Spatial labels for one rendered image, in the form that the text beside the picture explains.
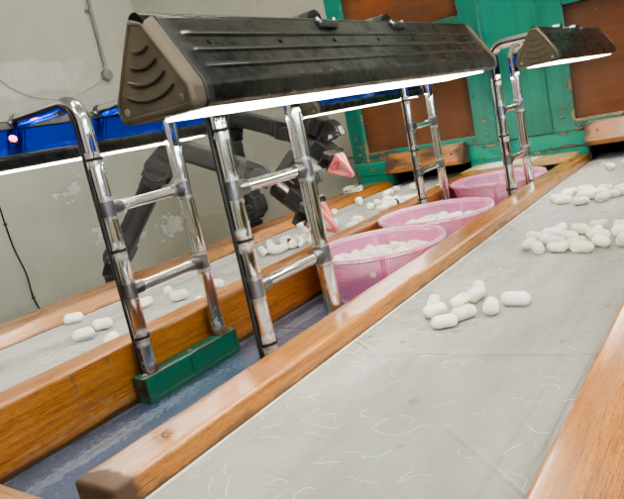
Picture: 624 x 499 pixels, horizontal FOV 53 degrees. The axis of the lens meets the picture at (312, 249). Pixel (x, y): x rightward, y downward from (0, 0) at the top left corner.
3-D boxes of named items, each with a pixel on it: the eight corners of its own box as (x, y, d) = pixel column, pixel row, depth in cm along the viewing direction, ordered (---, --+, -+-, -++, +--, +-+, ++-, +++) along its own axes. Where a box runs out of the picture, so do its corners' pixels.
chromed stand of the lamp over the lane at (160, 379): (74, 393, 101) (-8, 117, 93) (165, 346, 117) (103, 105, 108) (151, 405, 90) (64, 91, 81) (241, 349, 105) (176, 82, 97)
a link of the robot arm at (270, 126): (306, 121, 198) (230, 103, 212) (291, 124, 191) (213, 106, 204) (302, 158, 203) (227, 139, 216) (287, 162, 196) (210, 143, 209)
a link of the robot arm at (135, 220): (128, 268, 169) (179, 161, 163) (120, 274, 163) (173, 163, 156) (107, 257, 169) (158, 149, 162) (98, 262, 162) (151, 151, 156)
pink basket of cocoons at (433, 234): (294, 310, 122) (283, 263, 120) (362, 269, 143) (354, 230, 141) (417, 311, 106) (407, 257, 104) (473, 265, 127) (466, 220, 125)
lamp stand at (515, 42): (507, 229, 153) (479, 43, 145) (531, 211, 169) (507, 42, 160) (590, 223, 142) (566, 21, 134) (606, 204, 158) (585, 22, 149)
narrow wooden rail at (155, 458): (105, 591, 55) (70, 480, 53) (574, 189, 197) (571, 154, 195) (145, 609, 52) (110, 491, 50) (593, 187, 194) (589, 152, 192)
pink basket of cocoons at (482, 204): (378, 272, 138) (370, 231, 136) (391, 245, 163) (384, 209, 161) (503, 254, 130) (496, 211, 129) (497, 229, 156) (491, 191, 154)
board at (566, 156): (461, 176, 200) (461, 172, 200) (477, 168, 212) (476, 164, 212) (569, 161, 181) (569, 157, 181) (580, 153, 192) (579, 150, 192)
